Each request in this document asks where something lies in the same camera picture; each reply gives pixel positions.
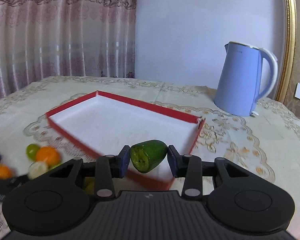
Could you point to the blue electric kettle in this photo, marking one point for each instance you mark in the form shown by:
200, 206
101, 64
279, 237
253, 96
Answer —
238, 89

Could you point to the gold mirror frame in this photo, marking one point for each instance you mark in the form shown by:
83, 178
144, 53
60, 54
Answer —
288, 49

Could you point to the green cucumber cylinder piece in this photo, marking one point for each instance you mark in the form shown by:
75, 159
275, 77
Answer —
55, 166

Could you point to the dark green cucumber end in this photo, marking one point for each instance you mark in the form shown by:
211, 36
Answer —
147, 155

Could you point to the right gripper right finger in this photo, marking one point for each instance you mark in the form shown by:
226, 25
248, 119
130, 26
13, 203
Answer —
188, 167

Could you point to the red shallow box tray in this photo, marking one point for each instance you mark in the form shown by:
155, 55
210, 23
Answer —
101, 123

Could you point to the pink floral curtain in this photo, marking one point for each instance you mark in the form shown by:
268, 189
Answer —
42, 38

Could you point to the orange mandarin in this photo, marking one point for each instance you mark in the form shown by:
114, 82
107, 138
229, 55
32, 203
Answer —
5, 172
49, 155

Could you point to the brown longan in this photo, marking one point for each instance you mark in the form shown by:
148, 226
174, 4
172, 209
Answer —
89, 185

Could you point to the cream embroidered tablecloth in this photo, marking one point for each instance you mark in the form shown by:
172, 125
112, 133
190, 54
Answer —
267, 145

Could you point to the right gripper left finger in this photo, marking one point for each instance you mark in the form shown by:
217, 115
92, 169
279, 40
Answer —
108, 167

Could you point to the green round plum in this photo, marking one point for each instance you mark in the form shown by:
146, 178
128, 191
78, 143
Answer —
31, 151

